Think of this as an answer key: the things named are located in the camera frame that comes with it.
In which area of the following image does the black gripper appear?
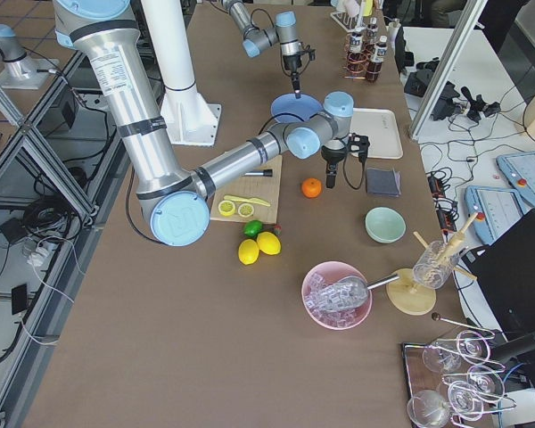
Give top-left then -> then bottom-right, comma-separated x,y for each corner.
282,52 -> 303,98
321,141 -> 347,187

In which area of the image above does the orange mandarin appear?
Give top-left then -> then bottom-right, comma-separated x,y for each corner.
300,177 -> 323,199

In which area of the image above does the blue plate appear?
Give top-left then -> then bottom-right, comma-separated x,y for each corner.
271,94 -> 322,123

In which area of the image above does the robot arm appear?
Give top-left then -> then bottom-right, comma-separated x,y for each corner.
53,1 -> 354,246
221,0 -> 309,99

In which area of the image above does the grey folded cloth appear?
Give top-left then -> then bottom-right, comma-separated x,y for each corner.
366,168 -> 401,197

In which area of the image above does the steel muddler black tip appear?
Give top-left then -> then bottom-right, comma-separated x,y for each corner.
243,169 -> 274,177

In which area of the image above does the tea bottle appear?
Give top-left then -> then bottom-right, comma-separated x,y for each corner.
347,27 -> 366,76
366,36 -> 388,82
366,17 -> 378,45

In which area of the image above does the wooden cutting board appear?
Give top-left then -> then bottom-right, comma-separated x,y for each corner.
210,155 -> 283,224

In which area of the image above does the cream rabbit tray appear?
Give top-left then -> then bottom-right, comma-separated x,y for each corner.
350,108 -> 403,160

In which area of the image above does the green bowl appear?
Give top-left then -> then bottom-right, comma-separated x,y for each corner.
365,207 -> 407,243

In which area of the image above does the pink cup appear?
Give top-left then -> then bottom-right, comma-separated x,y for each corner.
336,0 -> 360,18

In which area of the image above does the lemon slice upper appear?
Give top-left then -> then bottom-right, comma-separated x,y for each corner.
237,202 -> 255,218

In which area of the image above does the lemon slice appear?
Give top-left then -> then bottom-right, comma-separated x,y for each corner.
218,200 -> 236,217
237,202 -> 255,218

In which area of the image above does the yellow lemon upper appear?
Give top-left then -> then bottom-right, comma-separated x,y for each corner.
256,232 -> 282,255

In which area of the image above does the yellow lemon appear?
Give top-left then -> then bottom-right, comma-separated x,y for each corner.
256,232 -> 282,255
238,239 -> 259,266

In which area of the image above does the green lime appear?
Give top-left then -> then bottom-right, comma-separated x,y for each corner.
243,219 -> 263,239

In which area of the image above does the pink bowl with ice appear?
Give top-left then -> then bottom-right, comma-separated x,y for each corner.
300,261 -> 373,330

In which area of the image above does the yellow plastic knife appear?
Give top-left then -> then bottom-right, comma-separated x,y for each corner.
223,194 -> 271,207

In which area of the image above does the lemon slice lower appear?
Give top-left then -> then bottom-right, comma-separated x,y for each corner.
218,200 -> 236,217

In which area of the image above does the yellow lemon lower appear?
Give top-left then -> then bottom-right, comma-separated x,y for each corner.
238,239 -> 259,266

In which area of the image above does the metal ice scoop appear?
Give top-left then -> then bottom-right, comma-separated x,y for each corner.
333,274 -> 399,310

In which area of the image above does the black device on desk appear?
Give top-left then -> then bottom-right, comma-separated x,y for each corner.
394,26 -> 460,121

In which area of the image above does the clear drinking glass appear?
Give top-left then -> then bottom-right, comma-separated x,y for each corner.
412,241 -> 459,290

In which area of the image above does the wooden cup stand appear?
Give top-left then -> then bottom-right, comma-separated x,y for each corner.
386,212 -> 478,316

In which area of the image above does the teach pendant near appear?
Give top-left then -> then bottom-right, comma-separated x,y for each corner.
464,185 -> 527,244

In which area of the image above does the teach pendant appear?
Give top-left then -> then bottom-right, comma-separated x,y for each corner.
496,152 -> 535,207
464,185 -> 527,244

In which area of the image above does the teach pendant far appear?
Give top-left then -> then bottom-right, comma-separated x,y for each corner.
496,152 -> 535,207

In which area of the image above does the black laptop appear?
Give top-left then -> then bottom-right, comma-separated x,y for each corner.
463,209 -> 535,333

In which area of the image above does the wine glass rack tray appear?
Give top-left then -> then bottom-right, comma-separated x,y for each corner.
407,312 -> 517,427

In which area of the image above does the copper wire bottle rack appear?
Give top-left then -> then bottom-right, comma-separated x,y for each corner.
343,26 -> 386,82

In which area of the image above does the white wire cup rack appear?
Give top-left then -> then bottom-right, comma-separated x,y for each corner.
330,0 -> 366,33

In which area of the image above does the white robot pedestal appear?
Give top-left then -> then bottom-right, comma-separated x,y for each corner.
142,0 -> 221,147

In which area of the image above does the aluminium frame post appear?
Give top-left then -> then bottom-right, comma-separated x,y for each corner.
408,0 -> 487,140

